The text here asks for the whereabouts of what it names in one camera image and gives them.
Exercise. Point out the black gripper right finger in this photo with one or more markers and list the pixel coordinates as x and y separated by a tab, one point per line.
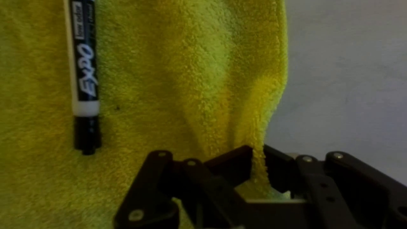
356	192

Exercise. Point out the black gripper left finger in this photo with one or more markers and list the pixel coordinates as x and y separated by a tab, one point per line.
169	199

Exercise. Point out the yellow-green towel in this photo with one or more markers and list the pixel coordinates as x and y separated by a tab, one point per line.
169	85

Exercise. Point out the black white dry-erase marker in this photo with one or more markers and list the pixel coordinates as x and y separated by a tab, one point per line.
84	64

